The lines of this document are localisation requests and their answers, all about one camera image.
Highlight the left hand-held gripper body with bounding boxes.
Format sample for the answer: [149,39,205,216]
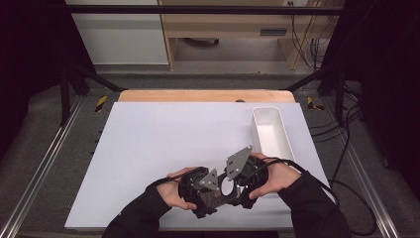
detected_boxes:
[179,167,221,219]

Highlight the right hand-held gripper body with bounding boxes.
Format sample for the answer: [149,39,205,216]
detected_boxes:
[226,145,270,193]

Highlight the person's left hand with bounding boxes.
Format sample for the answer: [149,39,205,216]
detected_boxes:
[156,167,200,211]

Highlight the person's right hand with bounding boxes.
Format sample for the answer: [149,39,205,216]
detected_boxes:
[248,152,302,200]

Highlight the white plastic bin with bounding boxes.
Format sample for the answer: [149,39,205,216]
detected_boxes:
[251,106,297,167]

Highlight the white table sheet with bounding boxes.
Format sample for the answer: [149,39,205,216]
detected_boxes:
[64,101,332,230]

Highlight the wooden table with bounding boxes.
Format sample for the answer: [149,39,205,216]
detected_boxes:
[118,88,296,103]

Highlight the yellow black hazard tape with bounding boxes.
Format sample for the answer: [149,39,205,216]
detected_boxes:
[306,96,326,112]
[94,95,109,113]

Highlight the grey desk label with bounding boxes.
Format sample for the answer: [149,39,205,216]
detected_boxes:
[260,28,288,37]

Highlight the wooden desk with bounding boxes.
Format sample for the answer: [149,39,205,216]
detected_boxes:
[157,0,345,71]

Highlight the white cabinet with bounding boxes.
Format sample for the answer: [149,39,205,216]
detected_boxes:
[64,0,169,65]

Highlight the black curtain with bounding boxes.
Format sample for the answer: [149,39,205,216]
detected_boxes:
[320,0,420,192]
[0,0,97,162]

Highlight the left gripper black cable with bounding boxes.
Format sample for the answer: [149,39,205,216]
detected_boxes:
[150,167,207,187]

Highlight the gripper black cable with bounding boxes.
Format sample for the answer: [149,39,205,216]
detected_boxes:
[150,167,207,187]
[246,157,378,237]

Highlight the black frame strut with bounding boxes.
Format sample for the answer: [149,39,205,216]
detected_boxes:
[59,61,128,127]
[279,63,347,124]

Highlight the black floor cables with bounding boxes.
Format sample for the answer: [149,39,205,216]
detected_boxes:
[309,82,365,157]

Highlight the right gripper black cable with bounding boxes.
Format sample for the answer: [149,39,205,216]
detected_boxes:
[246,157,378,237]

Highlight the aluminium floor rail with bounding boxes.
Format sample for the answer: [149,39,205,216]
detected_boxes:
[322,98,401,238]
[0,95,85,238]

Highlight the hanging cable bundle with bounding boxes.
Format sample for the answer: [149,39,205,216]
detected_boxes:
[289,13,335,71]

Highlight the black horizontal frame bar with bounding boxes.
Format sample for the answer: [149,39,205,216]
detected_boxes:
[64,4,349,16]

